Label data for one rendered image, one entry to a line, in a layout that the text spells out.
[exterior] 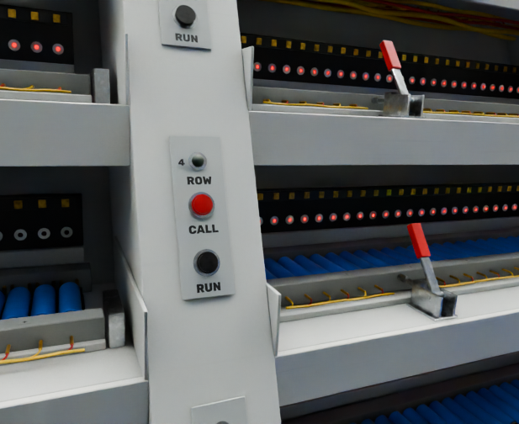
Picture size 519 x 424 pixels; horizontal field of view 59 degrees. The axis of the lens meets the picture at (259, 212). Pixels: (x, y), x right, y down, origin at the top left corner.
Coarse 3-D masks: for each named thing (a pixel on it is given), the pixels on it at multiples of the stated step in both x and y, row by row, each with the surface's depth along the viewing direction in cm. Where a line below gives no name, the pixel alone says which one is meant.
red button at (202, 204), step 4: (196, 196) 34; (200, 196) 34; (204, 196) 34; (208, 196) 34; (192, 200) 34; (196, 200) 34; (200, 200) 34; (204, 200) 34; (208, 200) 34; (192, 204) 33; (196, 204) 33; (200, 204) 34; (204, 204) 34; (208, 204) 34; (212, 204) 34; (192, 208) 34; (196, 208) 33; (200, 208) 34; (204, 208) 34; (208, 208) 34; (212, 208) 34; (196, 212) 33; (200, 212) 33; (204, 212) 34; (208, 212) 34
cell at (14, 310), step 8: (16, 288) 40; (24, 288) 40; (8, 296) 39; (16, 296) 38; (24, 296) 39; (8, 304) 37; (16, 304) 37; (24, 304) 37; (8, 312) 35; (16, 312) 35; (24, 312) 36
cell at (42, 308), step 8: (40, 288) 40; (48, 288) 40; (40, 296) 38; (48, 296) 39; (32, 304) 38; (40, 304) 37; (48, 304) 37; (32, 312) 36; (40, 312) 35; (48, 312) 36
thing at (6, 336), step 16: (0, 320) 33; (16, 320) 33; (32, 320) 33; (48, 320) 33; (64, 320) 34; (80, 320) 34; (96, 320) 34; (0, 336) 32; (16, 336) 32; (32, 336) 33; (48, 336) 33; (64, 336) 33; (80, 336) 34; (96, 336) 34; (0, 352) 32; (64, 352) 32
